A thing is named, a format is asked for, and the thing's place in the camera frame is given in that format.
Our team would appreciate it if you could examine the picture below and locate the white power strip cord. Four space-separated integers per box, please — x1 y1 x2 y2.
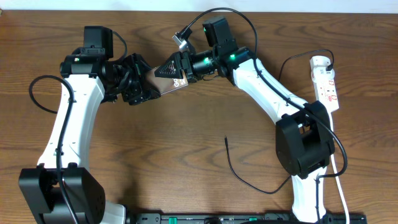
328 112 351 224

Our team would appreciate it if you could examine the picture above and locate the black USB charging cable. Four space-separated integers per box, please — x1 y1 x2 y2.
224 49 335 195

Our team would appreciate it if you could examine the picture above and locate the Samsung Galaxy smartphone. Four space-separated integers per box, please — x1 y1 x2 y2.
145 67 188 95

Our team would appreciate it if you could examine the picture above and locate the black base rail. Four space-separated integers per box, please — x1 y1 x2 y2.
125 210 368 224

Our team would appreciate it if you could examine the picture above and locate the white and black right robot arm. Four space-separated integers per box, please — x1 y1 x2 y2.
155 16 335 223

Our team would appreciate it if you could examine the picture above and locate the white power strip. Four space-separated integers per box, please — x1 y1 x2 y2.
310 55 339 113

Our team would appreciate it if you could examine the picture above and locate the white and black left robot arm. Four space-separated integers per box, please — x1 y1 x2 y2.
19 26 160 223

